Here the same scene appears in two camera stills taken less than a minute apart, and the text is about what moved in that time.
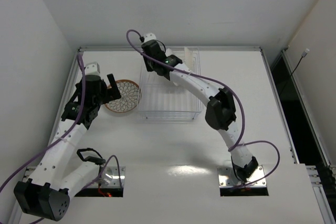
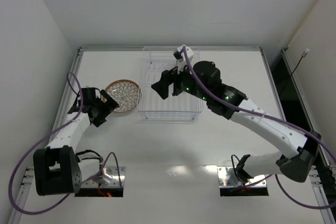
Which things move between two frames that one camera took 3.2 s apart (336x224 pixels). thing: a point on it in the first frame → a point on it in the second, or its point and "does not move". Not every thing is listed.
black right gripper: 149,65 → 171,82
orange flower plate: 130,95 does not move
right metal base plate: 228,178 does not move
